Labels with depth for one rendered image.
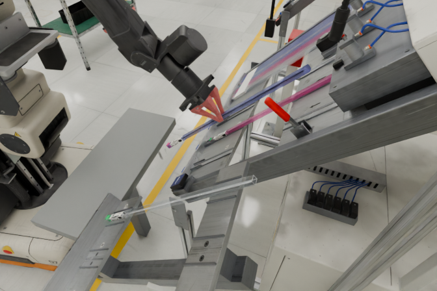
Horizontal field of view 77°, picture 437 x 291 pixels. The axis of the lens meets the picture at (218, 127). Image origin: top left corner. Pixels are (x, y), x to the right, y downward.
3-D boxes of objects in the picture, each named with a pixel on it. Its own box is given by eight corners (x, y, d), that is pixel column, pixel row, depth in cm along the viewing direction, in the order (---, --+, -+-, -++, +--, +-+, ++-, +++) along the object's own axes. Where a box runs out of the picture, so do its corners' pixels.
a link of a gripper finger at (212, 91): (236, 106, 68) (210, 78, 65) (225, 125, 63) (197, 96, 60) (218, 116, 72) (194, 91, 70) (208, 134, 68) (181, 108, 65)
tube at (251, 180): (108, 221, 75) (105, 219, 74) (112, 217, 76) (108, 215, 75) (255, 185, 43) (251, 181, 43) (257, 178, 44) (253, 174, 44)
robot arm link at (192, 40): (134, 34, 62) (127, 60, 57) (162, -1, 55) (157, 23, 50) (177, 62, 68) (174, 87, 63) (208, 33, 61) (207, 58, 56)
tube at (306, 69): (169, 148, 85) (166, 146, 85) (171, 145, 86) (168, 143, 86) (309, 72, 50) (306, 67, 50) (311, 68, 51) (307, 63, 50)
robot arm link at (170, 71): (158, 56, 66) (147, 67, 62) (175, 39, 62) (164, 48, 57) (179, 77, 68) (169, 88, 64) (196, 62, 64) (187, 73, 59)
